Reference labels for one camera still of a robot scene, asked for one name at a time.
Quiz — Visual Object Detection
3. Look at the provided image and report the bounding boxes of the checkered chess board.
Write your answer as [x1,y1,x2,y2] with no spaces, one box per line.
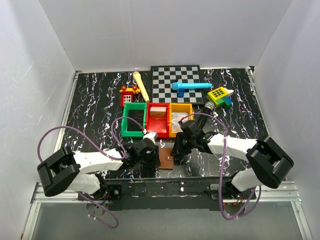
[150,65,205,105]

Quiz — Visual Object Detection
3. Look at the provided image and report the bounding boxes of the yellow plastic bin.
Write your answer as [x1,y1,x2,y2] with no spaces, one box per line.
[169,103,194,138]

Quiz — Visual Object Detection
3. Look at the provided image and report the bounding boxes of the blue toy microphone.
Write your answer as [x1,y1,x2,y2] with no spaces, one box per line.
[171,82,213,91]

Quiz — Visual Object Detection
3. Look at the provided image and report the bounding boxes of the green plastic bin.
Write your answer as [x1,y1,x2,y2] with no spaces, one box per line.
[121,102,147,138]

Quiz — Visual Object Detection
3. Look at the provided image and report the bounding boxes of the small blue toy block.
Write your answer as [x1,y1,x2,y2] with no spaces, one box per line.
[177,88,185,98]

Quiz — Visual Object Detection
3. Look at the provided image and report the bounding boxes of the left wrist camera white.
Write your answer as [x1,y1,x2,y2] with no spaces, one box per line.
[142,132,158,143]

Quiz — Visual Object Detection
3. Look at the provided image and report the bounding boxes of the brown leather card holder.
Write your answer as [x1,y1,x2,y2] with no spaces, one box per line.
[158,147,174,170]

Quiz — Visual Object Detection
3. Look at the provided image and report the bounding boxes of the beige toy microphone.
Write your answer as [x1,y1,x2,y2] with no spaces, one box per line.
[132,71,150,103]

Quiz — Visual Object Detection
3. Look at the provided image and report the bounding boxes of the red plastic bin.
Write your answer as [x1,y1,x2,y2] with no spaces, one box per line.
[146,102,170,138]

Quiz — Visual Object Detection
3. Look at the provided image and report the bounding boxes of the yellow green block toy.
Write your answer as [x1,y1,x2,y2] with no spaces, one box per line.
[206,86,234,109]

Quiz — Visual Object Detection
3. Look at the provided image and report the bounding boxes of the card stack in red bin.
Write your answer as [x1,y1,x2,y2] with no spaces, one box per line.
[149,106,167,118]

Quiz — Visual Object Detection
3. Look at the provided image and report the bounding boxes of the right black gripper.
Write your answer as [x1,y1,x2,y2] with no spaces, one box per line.
[170,132,196,156]

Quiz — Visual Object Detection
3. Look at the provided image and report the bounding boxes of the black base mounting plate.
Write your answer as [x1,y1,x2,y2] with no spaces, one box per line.
[77,176,258,212]

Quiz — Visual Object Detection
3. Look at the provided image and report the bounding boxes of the black card in green bin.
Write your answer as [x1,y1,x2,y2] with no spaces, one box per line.
[127,109,144,132]

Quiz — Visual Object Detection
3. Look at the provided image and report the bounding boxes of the cards in yellow bin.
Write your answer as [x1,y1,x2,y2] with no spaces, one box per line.
[171,112,188,133]

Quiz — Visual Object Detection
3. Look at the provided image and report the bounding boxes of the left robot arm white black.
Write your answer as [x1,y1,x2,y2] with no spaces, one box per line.
[37,138,160,200]

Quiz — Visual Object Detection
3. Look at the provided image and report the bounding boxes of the black silver microphone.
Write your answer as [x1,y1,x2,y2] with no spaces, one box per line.
[196,101,215,129]

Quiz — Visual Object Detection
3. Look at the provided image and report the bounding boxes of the red toy block house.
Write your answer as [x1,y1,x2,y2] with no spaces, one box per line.
[119,85,141,109]

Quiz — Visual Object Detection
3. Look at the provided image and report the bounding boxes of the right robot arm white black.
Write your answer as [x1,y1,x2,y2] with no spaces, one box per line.
[170,120,294,199]

